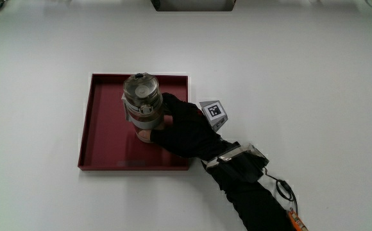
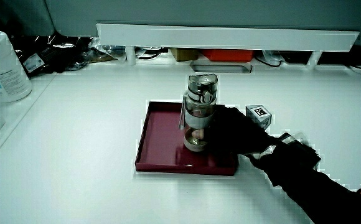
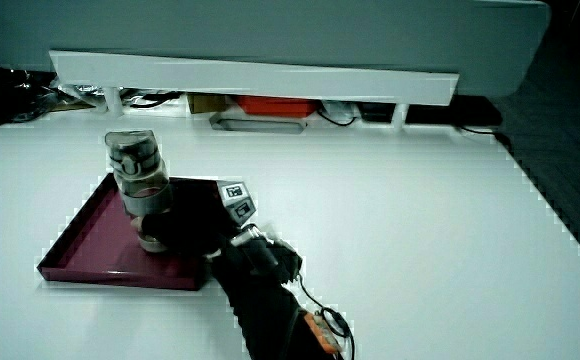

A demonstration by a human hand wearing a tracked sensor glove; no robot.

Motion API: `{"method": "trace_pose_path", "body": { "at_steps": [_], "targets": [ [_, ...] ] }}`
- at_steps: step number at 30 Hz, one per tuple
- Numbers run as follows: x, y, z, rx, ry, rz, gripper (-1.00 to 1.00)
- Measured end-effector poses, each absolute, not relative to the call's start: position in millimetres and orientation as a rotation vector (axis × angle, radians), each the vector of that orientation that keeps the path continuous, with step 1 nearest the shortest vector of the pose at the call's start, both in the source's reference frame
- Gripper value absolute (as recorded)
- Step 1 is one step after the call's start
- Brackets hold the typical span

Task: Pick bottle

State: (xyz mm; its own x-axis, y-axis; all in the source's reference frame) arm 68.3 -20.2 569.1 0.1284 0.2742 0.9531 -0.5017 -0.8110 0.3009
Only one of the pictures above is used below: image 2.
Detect person's right hand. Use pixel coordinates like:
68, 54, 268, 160
192, 105, 278, 156

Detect clear bottle with grey sleeve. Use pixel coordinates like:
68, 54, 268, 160
178, 73, 219, 152

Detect person's right forearm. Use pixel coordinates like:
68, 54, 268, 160
245, 132, 361, 224

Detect grey flat metal tray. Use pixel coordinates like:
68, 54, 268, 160
190, 63, 253, 74

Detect maroon square tray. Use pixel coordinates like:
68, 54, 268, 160
134, 100, 239, 177

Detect orange box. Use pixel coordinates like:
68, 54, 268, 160
204, 49, 255, 63

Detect tan cardboard box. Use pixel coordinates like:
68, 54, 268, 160
169, 47, 199, 62

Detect white monitor riser shelf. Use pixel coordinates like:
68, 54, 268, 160
96, 22, 360, 71

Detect clear plastic bag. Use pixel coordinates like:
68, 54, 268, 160
88, 37, 127, 60

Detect black plastic bag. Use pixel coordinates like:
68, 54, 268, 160
11, 32, 91, 78

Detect white wipes canister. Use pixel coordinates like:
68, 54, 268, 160
0, 30, 32, 103

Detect black cable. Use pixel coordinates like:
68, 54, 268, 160
255, 54, 283, 68

